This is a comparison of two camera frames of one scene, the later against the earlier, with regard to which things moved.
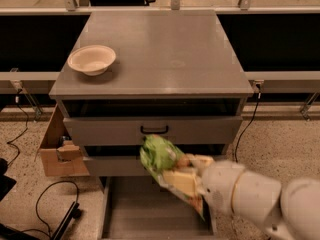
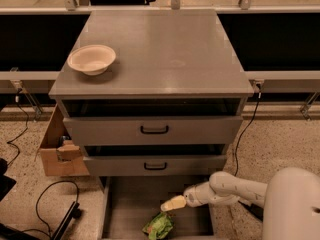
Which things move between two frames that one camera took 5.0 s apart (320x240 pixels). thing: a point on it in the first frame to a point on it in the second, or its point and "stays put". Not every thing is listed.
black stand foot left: (74, 213) stays put
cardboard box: (61, 156) stays put
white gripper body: (218, 184) to (191, 196)
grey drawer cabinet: (131, 75) stays put
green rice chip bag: (159, 155) to (159, 226)
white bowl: (92, 60) stays put
